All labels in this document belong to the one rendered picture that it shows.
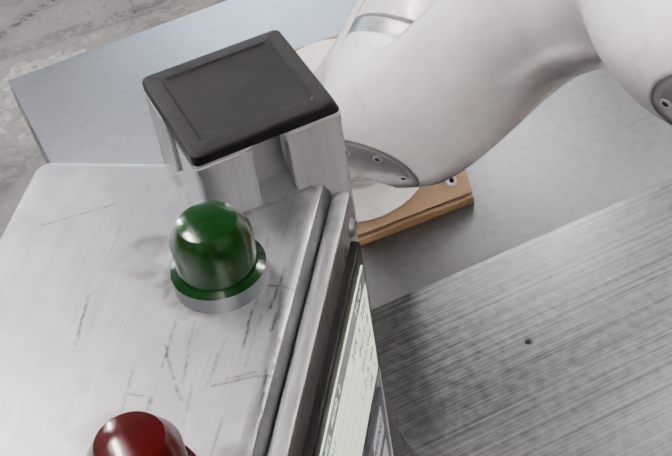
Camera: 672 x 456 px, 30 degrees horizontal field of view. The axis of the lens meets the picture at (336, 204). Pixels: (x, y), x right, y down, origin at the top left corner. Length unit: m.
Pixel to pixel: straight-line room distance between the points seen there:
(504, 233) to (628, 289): 0.14
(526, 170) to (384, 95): 0.53
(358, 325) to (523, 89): 0.45
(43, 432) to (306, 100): 0.12
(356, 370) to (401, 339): 0.82
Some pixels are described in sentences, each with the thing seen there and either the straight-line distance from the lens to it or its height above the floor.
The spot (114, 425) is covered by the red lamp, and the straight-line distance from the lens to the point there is 0.28.
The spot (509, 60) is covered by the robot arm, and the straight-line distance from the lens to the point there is 0.76.
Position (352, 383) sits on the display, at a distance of 0.36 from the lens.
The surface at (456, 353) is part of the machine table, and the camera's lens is 1.17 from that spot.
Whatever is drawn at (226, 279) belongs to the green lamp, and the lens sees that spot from 0.33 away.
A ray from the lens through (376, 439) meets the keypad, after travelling 0.42.
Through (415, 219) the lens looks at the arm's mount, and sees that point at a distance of 1.29.
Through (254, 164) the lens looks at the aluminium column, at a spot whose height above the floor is 1.48.
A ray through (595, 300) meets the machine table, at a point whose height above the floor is 0.83.
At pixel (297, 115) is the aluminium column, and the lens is 0.35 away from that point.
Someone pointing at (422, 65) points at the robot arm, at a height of 1.24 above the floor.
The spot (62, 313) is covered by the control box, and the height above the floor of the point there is 1.47.
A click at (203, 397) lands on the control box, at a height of 1.48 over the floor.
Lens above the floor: 1.71
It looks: 41 degrees down
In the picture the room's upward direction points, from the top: 10 degrees counter-clockwise
